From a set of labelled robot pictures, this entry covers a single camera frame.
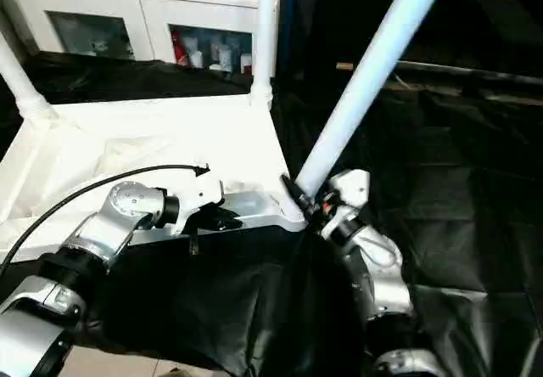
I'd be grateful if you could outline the white plastic table top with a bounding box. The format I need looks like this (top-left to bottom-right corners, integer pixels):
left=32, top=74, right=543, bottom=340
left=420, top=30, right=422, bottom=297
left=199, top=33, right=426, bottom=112
left=0, top=91, right=310, bottom=264

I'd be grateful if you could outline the white plastic table leg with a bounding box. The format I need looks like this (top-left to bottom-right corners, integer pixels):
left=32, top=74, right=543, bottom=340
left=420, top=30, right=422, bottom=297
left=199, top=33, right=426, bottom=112
left=249, top=0, right=277, bottom=107
left=294, top=0, right=456, bottom=199
left=0, top=31, right=51, bottom=118

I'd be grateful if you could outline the black work mat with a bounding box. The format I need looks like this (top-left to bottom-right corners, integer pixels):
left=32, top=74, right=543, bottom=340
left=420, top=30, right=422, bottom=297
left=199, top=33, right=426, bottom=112
left=0, top=49, right=543, bottom=377

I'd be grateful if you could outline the black piano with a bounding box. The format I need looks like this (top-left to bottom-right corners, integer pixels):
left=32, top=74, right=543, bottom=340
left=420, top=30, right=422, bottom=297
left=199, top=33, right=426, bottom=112
left=278, top=0, right=543, bottom=98

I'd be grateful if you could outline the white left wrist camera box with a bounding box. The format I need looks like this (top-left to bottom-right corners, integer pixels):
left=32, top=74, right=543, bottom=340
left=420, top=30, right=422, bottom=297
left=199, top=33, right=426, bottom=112
left=168, top=161, right=227, bottom=237

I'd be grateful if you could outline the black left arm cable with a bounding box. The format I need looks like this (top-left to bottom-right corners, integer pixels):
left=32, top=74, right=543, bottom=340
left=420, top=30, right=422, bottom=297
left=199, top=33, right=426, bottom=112
left=0, top=162, right=212, bottom=268

